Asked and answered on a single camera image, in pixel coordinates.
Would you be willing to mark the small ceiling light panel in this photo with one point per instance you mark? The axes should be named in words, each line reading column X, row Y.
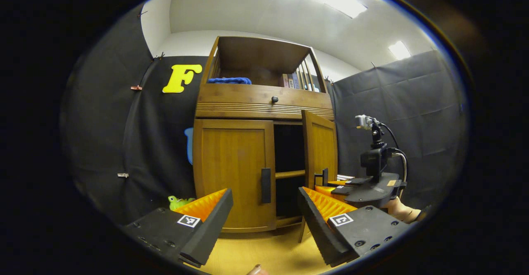
column 399, row 50

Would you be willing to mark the wooden shoe cabinet door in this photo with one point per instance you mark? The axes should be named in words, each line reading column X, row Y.
column 320, row 147
column 231, row 171

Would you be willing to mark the beige upright book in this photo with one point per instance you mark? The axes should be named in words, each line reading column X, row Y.
column 285, row 80

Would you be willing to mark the green frog toy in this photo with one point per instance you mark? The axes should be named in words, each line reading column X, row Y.
column 178, row 202

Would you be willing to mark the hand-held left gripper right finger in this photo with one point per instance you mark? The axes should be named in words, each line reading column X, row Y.
column 320, row 233

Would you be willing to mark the grey upright book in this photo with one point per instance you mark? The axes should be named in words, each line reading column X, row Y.
column 291, row 80

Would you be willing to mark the black backdrop cloth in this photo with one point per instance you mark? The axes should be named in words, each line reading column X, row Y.
column 103, row 122

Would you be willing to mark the wooden inner cabinet shelf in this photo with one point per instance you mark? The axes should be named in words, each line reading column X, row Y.
column 289, row 174

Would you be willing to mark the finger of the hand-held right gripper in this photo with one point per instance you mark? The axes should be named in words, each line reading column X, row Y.
column 341, row 190
column 355, row 180

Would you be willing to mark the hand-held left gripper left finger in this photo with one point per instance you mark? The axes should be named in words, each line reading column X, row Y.
column 206, row 235

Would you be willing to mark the wooden double-door shoe cabinet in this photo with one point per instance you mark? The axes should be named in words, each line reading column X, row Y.
column 256, row 56

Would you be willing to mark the wooden cabinet drawer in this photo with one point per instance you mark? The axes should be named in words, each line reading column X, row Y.
column 239, row 97

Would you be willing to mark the blue folded cloth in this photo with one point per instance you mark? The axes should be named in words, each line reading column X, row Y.
column 229, row 80

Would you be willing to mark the pale blue upright book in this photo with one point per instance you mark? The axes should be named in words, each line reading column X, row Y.
column 296, row 80

